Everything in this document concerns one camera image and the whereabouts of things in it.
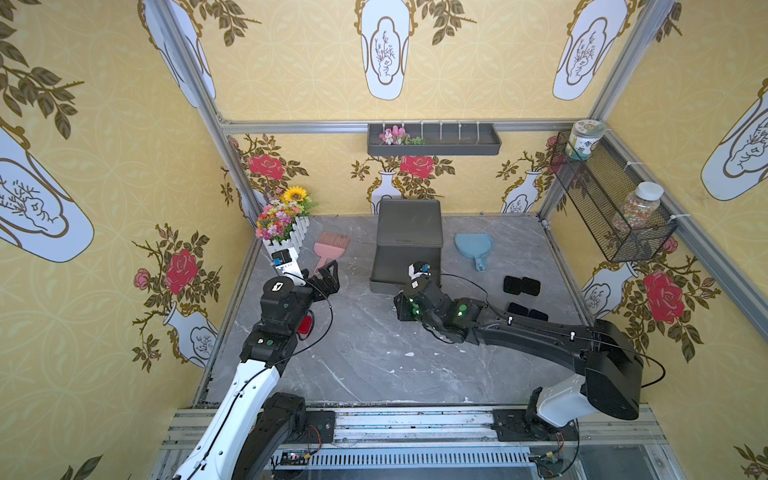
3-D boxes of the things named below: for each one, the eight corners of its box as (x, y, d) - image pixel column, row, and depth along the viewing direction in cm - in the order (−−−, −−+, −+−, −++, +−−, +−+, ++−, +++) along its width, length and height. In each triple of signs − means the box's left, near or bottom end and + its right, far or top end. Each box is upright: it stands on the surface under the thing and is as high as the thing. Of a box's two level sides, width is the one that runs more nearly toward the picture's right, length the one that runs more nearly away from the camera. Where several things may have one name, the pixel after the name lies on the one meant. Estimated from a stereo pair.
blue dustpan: (460, 271, 107) (461, 267, 105) (453, 238, 117) (455, 233, 115) (498, 271, 107) (501, 267, 105) (489, 237, 117) (491, 233, 115)
